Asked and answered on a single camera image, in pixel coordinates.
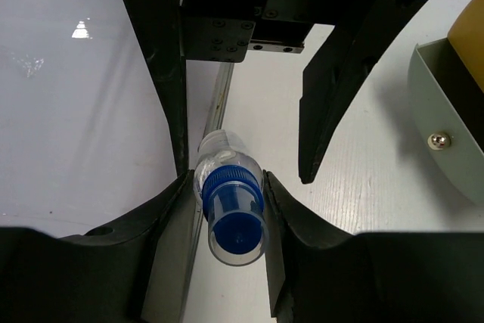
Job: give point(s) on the cream round drawer box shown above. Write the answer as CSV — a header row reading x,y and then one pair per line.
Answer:
x,y
445,81

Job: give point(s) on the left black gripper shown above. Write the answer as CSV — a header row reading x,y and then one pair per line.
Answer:
x,y
224,30

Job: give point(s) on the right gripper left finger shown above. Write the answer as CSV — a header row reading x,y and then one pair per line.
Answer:
x,y
99,276

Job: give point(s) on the small blue-capped glue bottle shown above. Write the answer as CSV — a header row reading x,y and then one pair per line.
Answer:
x,y
228,185

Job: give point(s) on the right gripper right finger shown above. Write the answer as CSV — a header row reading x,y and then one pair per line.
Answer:
x,y
319,273

